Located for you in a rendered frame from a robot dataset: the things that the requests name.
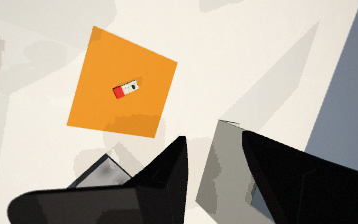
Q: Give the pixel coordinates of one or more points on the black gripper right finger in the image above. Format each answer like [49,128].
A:
[299,188]

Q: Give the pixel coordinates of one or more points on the orange square mat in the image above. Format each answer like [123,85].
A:
[112,61]

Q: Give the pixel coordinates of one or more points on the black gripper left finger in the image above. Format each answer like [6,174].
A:
[155,195]

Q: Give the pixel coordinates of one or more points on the dark grey panel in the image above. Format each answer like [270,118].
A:
[228,192]

